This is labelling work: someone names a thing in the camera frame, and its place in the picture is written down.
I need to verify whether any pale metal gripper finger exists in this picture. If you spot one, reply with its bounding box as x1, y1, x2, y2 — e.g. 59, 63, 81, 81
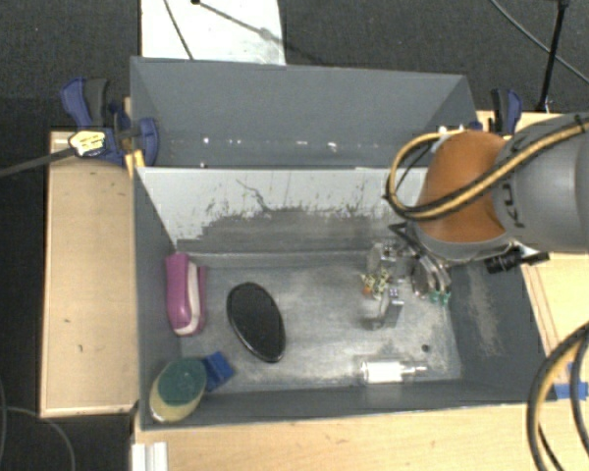
361, 268, 392, 299
378, 287, 406, 332

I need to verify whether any grey metal bin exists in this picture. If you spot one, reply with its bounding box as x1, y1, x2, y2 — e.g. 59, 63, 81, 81
129, 55, 557, 431

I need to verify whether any white cylinder with metal tip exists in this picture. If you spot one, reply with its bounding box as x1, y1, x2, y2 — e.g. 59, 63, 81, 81
359, 358, 429, 385

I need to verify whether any blue block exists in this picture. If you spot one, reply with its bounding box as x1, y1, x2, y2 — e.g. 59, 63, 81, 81
203, 350, 236, 393

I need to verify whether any green and yellow sponge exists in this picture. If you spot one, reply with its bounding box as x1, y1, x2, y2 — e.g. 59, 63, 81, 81
148, 357, 209, 424

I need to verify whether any pale wood board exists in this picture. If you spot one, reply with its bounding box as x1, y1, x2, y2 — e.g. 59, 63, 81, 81
38, 128, 141, 419

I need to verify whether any black cylinder on white bracket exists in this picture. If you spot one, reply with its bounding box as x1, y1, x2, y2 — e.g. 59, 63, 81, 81
484, 243, 552, 275

